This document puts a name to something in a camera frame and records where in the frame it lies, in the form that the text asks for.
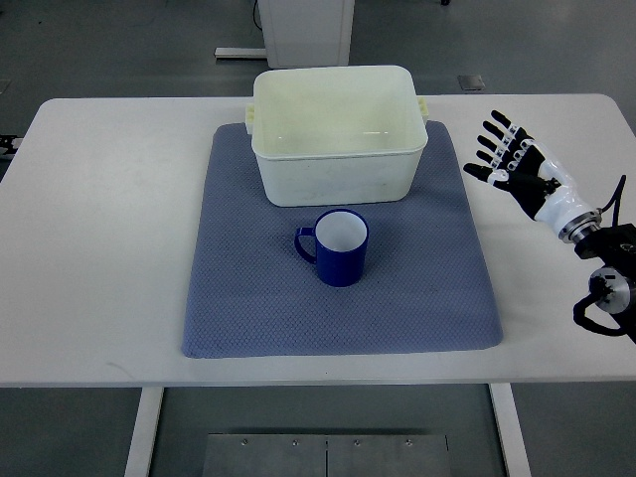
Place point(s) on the left white table leg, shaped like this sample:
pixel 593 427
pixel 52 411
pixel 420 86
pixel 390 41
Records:
pixel 143 437

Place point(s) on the grey floor socket cover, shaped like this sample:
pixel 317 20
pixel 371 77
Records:
pixel 471 82

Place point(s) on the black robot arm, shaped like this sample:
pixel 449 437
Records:
pixel 611 287

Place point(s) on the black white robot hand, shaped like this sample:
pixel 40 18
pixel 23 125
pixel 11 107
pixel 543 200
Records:
pixel 513 161

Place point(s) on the blue textured mat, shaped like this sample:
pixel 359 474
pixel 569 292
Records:
pixel 425 286

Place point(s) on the white pedestal cabinet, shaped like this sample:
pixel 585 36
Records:
pixel 299 34

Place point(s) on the metal floor plate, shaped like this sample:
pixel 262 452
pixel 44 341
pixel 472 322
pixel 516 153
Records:
pixel 326 455

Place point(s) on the cream plastic box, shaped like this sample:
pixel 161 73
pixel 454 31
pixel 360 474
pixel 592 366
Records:
pixel 336 135

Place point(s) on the black clamp at table edge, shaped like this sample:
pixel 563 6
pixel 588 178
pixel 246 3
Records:
pixel 9 145

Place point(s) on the blue mug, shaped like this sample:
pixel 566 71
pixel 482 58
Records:
pixel 336 245

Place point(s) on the right white table leg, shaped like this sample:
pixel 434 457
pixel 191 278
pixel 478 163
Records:
pixel 509 430

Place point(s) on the white table leg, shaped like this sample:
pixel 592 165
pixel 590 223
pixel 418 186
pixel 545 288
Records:
pixel 143 437
pixel 509 430

